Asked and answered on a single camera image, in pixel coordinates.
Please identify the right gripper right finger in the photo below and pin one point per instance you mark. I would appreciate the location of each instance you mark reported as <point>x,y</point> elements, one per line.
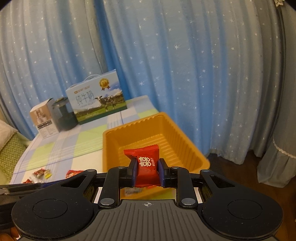
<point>178,178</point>

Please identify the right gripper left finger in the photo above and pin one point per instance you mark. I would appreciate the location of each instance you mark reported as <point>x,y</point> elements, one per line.
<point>117,178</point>

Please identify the red square candy packet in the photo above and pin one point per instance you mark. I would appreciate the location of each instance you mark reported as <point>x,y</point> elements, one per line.
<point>147,165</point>

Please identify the red brown candy wrapper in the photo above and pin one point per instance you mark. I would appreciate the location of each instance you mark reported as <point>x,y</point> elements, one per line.
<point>39,173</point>

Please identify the red snack packet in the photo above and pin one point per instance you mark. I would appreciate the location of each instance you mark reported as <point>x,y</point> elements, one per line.
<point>72,173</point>

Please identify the grey black snack packet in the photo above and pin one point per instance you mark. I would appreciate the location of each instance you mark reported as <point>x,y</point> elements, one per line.
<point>131,191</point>

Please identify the person's left hand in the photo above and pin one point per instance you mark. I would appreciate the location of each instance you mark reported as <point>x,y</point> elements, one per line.
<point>10,234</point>

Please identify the orange plastic tray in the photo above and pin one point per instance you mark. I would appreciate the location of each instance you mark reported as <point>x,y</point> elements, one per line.
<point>158,129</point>

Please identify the yellow small candy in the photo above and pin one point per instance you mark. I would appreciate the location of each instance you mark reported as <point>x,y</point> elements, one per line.
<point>47,174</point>

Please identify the checked tablecloth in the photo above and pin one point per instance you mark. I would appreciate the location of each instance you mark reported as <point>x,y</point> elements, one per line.
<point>79,148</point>

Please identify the light green sofa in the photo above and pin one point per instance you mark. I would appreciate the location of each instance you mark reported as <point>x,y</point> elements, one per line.
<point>4,175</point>

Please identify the green zigzag cushion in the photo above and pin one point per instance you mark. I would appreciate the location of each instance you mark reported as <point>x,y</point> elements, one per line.
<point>11,152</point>

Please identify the dark green glass jar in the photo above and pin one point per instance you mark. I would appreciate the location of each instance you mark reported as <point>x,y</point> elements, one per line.
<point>66,119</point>

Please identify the blue milk carton box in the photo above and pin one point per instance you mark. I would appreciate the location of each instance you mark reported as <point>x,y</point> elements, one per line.
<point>96,97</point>

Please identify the beige top cushion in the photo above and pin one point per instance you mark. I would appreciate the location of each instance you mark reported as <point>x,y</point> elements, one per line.
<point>6,133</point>

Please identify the white beige product box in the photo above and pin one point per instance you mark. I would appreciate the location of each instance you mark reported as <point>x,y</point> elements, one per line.
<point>44,118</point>

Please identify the grey lace curtain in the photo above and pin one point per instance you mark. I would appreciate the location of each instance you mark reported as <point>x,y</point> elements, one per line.
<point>277,166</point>

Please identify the blue star curtain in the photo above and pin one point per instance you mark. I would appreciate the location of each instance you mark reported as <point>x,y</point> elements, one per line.
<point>212,66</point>

